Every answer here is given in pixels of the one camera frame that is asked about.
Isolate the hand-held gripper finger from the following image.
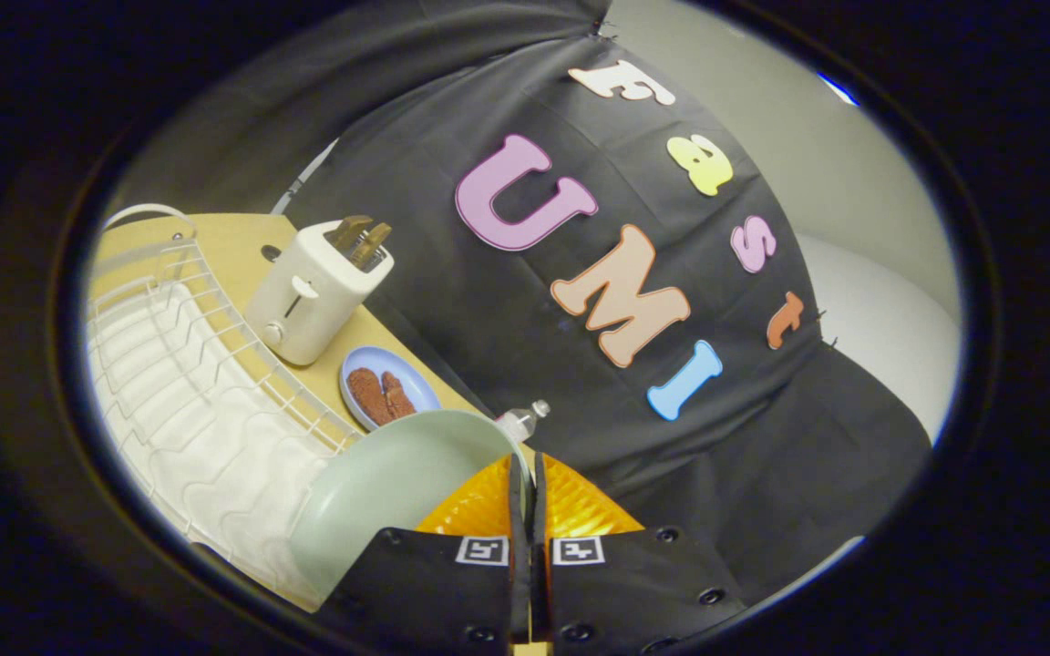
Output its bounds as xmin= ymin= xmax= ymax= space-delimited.
xmin=532 ymin=451 xmax=748 ymax=653
xmin=317 ymin=453 xmax=531 ymax=653

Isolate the pale green plate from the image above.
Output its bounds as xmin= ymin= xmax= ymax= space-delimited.
xmin=289 ymin=409 xmax=533 ymax=604

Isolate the white wire dish rack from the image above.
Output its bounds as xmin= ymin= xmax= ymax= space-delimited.
xmin=86 ymin=204 xmax=364 ymax=613

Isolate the small blue plate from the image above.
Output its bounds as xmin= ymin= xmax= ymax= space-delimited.
xmin=340 ymin=345 xmax=443 ymax=433

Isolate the clear plastic bottle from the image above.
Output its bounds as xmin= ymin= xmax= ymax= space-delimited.
xmin=494 ymin=399 xmax=551 ymax=444

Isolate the brown bread slice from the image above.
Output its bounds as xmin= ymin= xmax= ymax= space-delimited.
xmin=346 ymin=367 xmax=393 ymax=427
xmin=381 ymin=371 xmax=417 ymax=420

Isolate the black backdrop cloth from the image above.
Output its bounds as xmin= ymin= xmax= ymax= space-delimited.
xmin=120 ymin=0 xmax=933 ymax=606

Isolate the white toaster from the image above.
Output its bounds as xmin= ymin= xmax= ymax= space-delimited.
xmin=243 ymin=219 xmax=395 ymax=367

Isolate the toast slice in toaster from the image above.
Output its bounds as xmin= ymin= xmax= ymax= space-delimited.
xmin=324 ymin=215 xmax=393 ymax=272

